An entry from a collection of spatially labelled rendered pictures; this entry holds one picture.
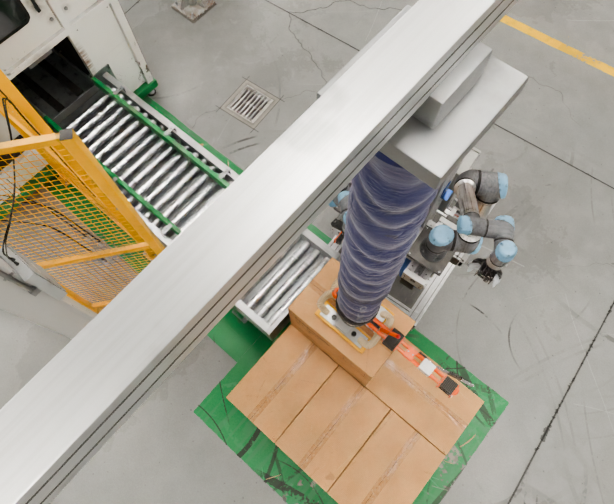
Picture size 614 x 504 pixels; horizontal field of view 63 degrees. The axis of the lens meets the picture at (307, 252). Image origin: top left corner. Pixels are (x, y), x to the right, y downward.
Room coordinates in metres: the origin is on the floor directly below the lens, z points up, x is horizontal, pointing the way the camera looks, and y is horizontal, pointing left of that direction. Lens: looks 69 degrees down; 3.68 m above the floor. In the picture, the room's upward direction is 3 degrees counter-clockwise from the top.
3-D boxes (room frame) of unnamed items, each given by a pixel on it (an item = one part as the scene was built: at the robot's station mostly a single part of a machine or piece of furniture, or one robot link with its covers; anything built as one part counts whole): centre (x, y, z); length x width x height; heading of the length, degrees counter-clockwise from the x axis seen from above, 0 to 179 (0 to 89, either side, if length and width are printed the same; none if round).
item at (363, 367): (0.66, -0.23, 0.74); 0.60 x 0.40 x 0.40; 47
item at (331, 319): (0.59, -0.18, 0.97); 0.34 x 0.10 x 0.05; 46
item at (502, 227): (0.77, -0.78, 1.82); 0.11 x 0.11 x 0.08; 77
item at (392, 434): (0.24, -0.24, 0.34); 1.20 x 1.00 x 0.40; 46
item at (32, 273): (0.76, 1.20, 1.62); 0.20 x 0.05 x 0.30; 46
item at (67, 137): (1.08, 1.25, 1.05); 0.87 x 0.10 x 2.10; 98
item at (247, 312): (1.47, 1.10, 0.50); 2.31 x 0.05 x 0.19; 46
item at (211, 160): (1.95, 0.65, 0.50); 2.31 x 0.05 x 0.19; 46
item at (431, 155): (0.65, -0.25, 2.85); 0.30 x 0.30 x 0.05; 46
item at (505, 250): (0.67, -0.78, 1.82); 0.09 x 0.08 x 0.11; 167
